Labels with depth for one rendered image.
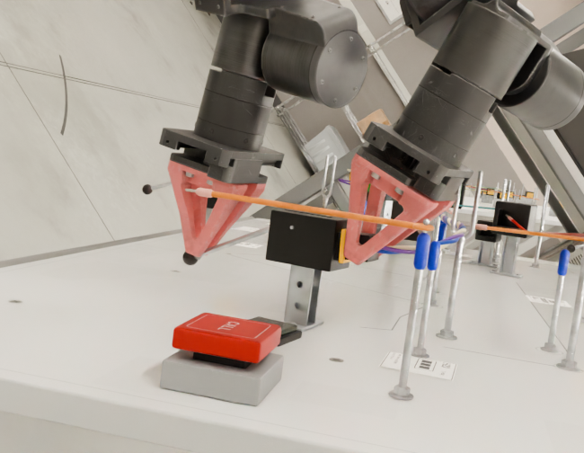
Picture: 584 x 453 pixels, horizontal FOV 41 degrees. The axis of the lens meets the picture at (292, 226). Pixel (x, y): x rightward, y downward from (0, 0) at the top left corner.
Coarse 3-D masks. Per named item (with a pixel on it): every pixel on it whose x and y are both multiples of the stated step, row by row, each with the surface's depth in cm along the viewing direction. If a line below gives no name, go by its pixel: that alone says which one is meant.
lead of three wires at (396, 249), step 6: (462, 228) 64; (456, 234) 62; (462, 234) 63; (444, 240) 60; (450, 240) 61; (456, 240) 62; (390, 246) 59; (396, 246) 59; (402, 246) 59; (408, 246) 59; (414, 246) 59; (444, 246) 60; (378, 252) 59; (384, 252) 59; (390, 252) 59; (396, 252) 59; (402, 252) 59; (408, 252) 59; (414, 252) 59
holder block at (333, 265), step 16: (272, 224) 61; (288, 224) 60; (304, 224) 59; (320, 224) 59; (336, 224) 58; (272, 240) 61; (288, 240) 60; (304, 240) 60; (320, 240) 59; (336, 240) 59; (272, 256) 61; (288, 256) 60; (304, 256) 60; (320, 256) 59
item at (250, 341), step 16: (192, 320) 44; (208, 320) 44; (224, 320) 45; (240, 320) 45; (176, 336) 42; (192, 336) 42; (208, 336) 41; (224, 336) 41; (240, 336) 41; (256, 336) 42; (272, 336) 43; (208, 352) 41; (224, 352) 41; (240, 352) 41; (256, 352) 41
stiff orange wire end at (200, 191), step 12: (204, 192) 51; (216, 192) 51; (264, 204) 50; (276, 204) 49; (288, 204) 49; (336, 216) 47; (348, 216) 47; (360, 216) 47; (372, 216) 47; (420, 228) 45; (432, 228) 45
